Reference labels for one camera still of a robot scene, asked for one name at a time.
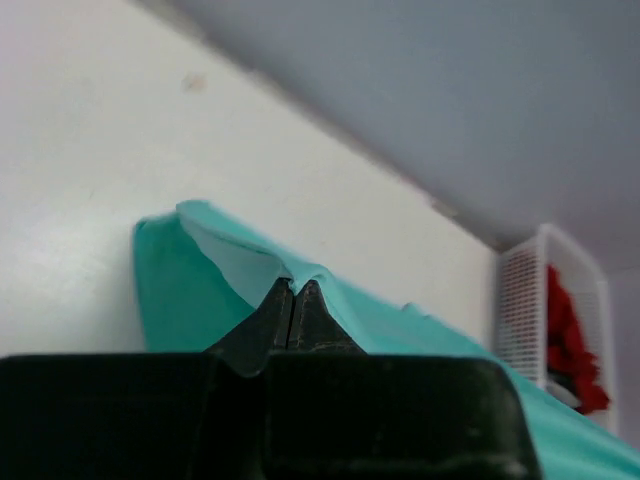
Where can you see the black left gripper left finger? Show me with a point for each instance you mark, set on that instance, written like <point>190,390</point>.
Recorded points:
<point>140,416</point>

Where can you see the red t shirt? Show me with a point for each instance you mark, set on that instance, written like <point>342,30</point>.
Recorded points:
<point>567,351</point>

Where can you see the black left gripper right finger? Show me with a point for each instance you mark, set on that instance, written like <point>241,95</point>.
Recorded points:
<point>335,412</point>

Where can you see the grey t shirt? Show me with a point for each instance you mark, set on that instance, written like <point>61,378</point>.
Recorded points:
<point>563,389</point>

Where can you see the white plastic basket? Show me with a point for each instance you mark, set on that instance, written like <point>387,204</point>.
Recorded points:
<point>521,326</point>

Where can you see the teal t shirt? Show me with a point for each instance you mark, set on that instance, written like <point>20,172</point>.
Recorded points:
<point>199,273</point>

